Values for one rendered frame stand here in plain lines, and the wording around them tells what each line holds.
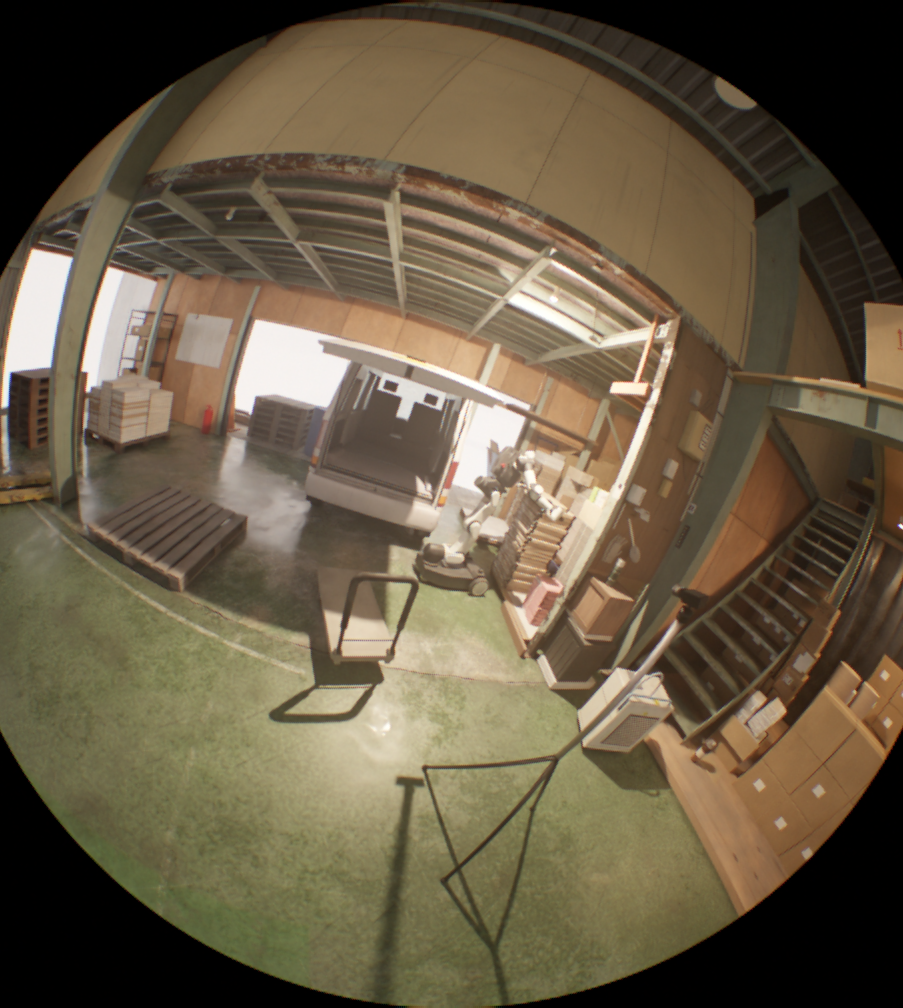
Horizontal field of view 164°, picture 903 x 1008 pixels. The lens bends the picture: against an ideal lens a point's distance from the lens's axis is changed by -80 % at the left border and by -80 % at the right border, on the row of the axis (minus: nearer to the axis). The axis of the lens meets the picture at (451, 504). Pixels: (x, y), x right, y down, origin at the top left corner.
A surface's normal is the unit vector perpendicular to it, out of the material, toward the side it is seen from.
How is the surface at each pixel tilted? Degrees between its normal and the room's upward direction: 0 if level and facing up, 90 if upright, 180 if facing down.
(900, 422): 90
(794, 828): 90
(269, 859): 0
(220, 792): 0
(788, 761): 90
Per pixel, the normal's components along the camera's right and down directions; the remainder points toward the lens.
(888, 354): -0.93, -0.29
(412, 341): 0.11, 0.33
